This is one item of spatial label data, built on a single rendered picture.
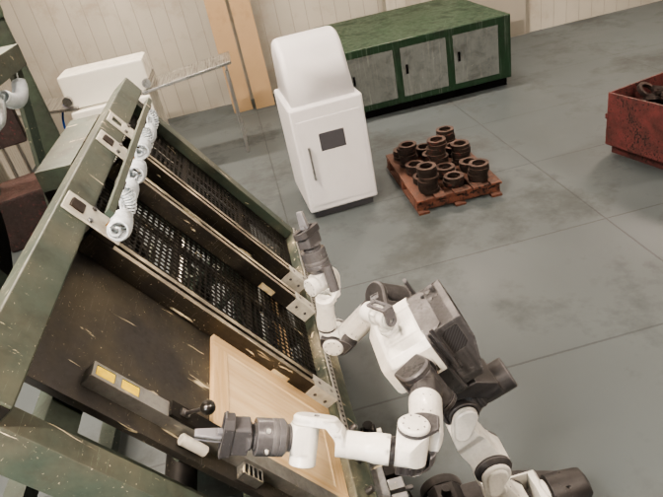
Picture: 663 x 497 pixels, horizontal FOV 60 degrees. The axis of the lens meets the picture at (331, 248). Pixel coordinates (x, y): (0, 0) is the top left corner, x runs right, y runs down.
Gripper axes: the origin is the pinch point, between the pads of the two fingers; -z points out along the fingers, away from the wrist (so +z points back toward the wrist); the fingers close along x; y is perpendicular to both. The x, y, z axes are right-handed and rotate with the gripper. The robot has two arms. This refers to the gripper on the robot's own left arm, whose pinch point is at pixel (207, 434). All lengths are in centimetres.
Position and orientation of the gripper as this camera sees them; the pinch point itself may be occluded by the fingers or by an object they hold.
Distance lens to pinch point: 143.0
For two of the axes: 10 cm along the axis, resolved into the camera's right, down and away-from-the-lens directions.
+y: -1.7, -4.9, 8.5
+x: -2.3, 8.6, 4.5
